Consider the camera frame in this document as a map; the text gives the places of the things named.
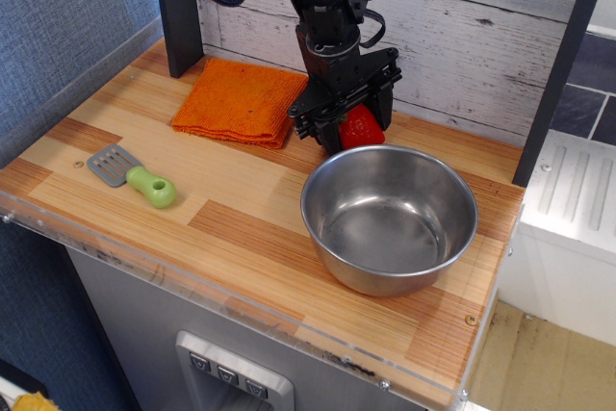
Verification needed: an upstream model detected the dark grey post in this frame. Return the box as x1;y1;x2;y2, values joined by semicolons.
512;0;598;187
159;0;203;78

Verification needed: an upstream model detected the red toy strawberry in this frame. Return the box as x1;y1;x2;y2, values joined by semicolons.
338;104;385;149

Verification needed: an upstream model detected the dark grey right post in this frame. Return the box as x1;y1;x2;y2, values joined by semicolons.
512;0;598;187

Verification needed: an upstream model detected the green handled grey spatula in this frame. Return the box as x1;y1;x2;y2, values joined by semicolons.
87;144;177;209

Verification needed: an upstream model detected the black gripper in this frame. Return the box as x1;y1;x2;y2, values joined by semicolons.
288;28;401;155

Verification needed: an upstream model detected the white ribbed appliance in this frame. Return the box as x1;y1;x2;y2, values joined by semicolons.
498;131;615;345

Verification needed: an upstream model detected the silver button panel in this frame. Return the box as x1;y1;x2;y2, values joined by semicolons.
175;330;295;410

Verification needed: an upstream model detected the orange folded cloth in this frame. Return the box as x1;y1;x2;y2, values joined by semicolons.
171;58;308;149

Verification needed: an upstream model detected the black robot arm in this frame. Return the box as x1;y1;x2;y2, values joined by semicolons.
288;0;401;154

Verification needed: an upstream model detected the stainless steel bowl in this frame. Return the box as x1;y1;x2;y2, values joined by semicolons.
300;144;479;297

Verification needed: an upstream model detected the grey toy kitchen cabinet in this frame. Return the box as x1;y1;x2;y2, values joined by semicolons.
68;250;418;410

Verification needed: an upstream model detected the yellow object bottom corner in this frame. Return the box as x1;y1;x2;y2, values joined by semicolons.
12;393;60;411

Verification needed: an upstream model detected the dark grey left post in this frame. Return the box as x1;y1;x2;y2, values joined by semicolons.
159;0;203;78

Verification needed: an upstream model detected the clear acrylic edge guard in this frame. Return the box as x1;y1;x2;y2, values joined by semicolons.
1;177;522;410

